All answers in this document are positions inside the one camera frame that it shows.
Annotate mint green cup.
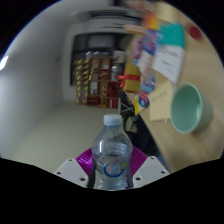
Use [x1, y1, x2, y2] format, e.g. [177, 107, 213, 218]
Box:
[170, 82, 214, 135]

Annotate teal book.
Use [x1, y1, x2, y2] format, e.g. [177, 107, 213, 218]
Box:
[159, 22, 186, 50]

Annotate white printed booklet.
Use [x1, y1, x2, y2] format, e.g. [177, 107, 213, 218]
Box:
[151, 44, 185, 84]

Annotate small pale yellow booklet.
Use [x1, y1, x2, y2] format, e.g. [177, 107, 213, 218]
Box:
[148, 80, 174, 122]

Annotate clear plastic water bottle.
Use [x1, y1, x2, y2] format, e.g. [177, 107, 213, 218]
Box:
[91, 113, 134, 191]

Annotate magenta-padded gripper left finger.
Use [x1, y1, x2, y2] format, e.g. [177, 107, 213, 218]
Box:
[53, 148, 96, 188]

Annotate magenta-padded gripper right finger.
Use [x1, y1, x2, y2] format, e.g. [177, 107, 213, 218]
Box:
[128, 148, 170, 188]

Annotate wooden shelf unit with trophies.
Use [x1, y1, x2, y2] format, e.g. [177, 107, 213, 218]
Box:
[73, 49, 127, 109]

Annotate blue and red booklet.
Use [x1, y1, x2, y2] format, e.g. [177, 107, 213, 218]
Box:
[138, 74, 156, 108]

